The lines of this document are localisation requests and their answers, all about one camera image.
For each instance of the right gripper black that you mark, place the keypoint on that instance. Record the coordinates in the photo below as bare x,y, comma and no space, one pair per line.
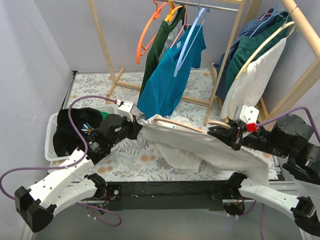
236,136

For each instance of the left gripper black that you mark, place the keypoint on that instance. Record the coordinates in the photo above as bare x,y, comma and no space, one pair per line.
131,126

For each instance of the beige wooden hanger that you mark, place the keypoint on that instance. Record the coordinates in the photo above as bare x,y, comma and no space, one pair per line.
190,127

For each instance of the bright green t shirt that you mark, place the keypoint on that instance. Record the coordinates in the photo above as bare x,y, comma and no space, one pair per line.
104,115

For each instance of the white t shirt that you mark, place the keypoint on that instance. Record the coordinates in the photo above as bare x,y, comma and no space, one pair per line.
185,150

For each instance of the black daisy t shirt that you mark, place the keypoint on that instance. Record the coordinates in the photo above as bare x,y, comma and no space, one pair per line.
65,139

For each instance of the orange plastic hanger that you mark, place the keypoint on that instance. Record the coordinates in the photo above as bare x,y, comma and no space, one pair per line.
146,39

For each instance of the light blue hanger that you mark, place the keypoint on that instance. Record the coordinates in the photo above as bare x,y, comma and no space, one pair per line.
187,42

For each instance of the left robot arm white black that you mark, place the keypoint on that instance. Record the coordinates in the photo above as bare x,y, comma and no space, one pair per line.
42,201

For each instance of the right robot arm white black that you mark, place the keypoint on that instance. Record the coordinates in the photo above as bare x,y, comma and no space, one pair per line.
289,138

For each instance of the teal blue t shirt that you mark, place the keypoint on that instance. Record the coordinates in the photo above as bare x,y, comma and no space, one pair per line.
163,91

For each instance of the dark green raglan shirt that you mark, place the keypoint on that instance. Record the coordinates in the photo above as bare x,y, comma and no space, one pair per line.
163,40

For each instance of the blue checked shirt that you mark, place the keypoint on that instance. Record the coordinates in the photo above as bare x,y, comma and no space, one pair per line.
251,29

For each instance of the yellow plastic hanger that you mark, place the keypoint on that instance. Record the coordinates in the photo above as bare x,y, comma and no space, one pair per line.
172,10

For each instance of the cream plastic hanger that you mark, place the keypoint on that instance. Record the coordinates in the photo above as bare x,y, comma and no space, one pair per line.
280,29

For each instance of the floral table cloth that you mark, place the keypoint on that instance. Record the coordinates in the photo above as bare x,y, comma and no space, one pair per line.
140,160

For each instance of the white garment right rack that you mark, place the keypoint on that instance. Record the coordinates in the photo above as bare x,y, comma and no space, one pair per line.
250,86

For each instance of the white plastic laundry basket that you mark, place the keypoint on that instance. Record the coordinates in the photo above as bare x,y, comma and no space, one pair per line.
49,151

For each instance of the teal green garment right rack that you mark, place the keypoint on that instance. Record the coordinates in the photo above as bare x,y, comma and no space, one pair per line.
249,44

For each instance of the metal hanging rod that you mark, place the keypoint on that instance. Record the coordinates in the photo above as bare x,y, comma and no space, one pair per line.
199,5

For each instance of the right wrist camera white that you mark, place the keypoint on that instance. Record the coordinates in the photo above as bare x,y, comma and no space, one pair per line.
246,114

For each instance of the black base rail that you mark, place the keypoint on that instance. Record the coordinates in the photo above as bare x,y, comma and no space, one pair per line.
210,195

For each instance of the pink wire hanger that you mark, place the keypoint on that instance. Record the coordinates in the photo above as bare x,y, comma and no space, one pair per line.
184,24

